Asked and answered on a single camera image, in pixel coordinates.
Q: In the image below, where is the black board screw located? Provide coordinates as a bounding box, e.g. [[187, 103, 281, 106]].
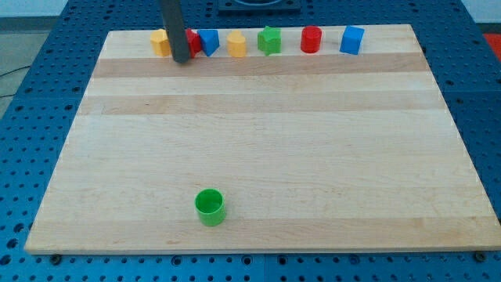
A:
[[474, 251, 487, 262], [49, 254, 62, 266]]

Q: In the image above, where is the black board screw left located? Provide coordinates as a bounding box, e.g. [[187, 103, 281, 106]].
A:
[[49, 254, 62, 266]]

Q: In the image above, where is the black cable on floor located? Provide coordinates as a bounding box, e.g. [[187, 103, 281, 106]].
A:
[[0, 64, 31, 99]]

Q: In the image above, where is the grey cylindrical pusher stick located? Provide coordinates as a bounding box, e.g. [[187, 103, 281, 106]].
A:
[[158, 0, 191, 63]]

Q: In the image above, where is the blue triangle block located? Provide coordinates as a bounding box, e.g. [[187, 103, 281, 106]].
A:
[[197, 29, 220, 56]]

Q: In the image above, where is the blue cube block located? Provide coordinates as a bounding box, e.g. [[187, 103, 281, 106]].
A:
[[340, 26, 365, 55]]

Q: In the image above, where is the red block behind stick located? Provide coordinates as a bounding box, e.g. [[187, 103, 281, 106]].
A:
[[186, 28, 202, 59]]

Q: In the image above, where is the wooden board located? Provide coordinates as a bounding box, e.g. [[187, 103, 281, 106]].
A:
[[25, 24, 500, 255]]

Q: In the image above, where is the black board screw right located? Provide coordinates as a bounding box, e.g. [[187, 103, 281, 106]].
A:
[[474, 251, 487, 262]]

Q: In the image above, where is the green star block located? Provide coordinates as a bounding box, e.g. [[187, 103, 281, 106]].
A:
[[258, 26, 282, 56]]

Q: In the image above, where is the yellow hexagon block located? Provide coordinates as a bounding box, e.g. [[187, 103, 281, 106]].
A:
[[150, 29, 171, 57]]

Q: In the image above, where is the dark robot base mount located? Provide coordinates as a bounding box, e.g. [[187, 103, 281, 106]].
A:
[[215, 0, 301, 13]]

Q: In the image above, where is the green circle block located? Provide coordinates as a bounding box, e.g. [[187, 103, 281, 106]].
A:
[[194, 188, 226, 226]]

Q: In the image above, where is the red cylinder block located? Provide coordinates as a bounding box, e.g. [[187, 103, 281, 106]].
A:
[[300, 25, 323, 53]]

